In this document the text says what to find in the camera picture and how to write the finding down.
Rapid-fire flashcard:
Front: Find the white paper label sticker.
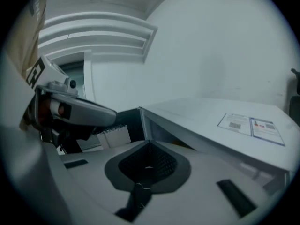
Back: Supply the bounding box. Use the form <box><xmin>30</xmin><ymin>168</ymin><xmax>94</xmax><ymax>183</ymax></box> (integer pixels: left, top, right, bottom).
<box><xmin>217</xmin><ymin>112</ymin><xmax>253</xmax><ymax>137</ymax></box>

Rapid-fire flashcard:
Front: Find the blue-bordered label sticker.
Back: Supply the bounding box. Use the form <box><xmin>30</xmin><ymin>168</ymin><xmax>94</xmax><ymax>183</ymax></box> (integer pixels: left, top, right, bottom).
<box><xmin>249</xmin><ymin>117</ymin><xmax>286</xmax><ymax>147</ymax></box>

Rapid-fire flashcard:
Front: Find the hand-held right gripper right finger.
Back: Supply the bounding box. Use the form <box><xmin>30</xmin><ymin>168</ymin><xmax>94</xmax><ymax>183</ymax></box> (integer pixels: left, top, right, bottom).
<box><xmin>140</xmin><ymin>139</ymin><xmax>282</xmax><ymax>225</ymax></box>

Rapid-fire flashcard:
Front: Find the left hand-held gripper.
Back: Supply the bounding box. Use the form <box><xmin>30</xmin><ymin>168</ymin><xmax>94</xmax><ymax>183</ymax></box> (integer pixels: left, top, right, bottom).
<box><xmin>22</xmin><ymin>56</ymin><xmax>118</xmax><ymax>155</ymax></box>

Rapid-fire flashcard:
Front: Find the white door frame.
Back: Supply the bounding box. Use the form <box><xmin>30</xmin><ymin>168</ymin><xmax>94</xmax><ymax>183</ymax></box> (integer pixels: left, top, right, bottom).
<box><xmin>45</xmin><ymin>50</ymin><xmax>97</xmax><ymax>103</ymax></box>

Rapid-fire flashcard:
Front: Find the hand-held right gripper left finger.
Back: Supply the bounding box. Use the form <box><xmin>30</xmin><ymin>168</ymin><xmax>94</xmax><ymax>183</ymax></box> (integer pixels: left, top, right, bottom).
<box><xmin>58</xmin><ymin>139</ymin><xmax>150</xmax><ymax>223</ymax></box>

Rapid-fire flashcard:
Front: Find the white spiral-bound pad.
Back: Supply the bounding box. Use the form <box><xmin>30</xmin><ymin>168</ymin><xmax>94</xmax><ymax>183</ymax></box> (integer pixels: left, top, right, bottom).
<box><xmin>77</xmin><ymin>125</ymin><xmax>132</xmax><ymax>151</ymax></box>

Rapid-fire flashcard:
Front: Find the white microwave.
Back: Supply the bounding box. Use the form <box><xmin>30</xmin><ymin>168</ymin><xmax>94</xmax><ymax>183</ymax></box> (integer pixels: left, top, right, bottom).
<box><xmin>117</xmin><ymin>97</ymin><xmax>299</xmax><ymax>196</ymax></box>

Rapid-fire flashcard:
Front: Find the person's beige shirt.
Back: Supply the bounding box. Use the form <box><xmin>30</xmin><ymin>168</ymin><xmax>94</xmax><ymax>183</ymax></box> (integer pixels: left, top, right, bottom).
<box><xmin>6</xmin><ymin>0</ymin><xmax>49</xmax><ymax>79</ymax></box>

